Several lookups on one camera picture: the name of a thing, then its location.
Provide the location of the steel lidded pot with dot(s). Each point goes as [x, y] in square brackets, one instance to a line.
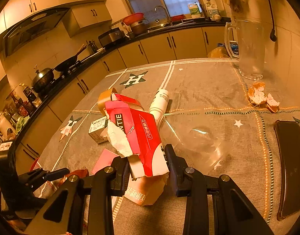
[42, 79]

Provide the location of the small orange peel piece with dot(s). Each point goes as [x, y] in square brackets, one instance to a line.
[272, 104]

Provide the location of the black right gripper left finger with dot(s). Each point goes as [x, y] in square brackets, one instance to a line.
[120, 177]

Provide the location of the black range hood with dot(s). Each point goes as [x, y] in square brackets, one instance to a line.
[32, 27]

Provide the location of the pink medicine box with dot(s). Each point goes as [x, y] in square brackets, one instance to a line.
[104, 160]

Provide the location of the red white torn carton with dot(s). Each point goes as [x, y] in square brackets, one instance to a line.
[134, 134]

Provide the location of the black smartphone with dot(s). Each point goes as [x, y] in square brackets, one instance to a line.
[288, 139]

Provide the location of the clear glass pitcher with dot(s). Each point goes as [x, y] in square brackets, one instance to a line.
[251, 48]

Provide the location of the red colander bowl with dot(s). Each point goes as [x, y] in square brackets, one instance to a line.
[136, 17]

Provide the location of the brown packing tape roll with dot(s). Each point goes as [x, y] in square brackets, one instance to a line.
[113, 95]

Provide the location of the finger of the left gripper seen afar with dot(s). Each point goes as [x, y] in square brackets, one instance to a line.
[52, 174]

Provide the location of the green detergent bottle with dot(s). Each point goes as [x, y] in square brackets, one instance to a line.
[194, 10]

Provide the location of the clear plastic wrapper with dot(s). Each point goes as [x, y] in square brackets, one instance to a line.
[194, 138]

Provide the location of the small white medicine box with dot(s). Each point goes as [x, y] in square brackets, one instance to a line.
[96, 128]

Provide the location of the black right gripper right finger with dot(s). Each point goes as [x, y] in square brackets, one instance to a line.
[178, 180]

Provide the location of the black wok pan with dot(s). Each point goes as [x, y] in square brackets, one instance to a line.
[65, 65]

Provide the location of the grey patterned tablecloth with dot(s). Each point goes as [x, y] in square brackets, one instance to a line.
[206, 96]

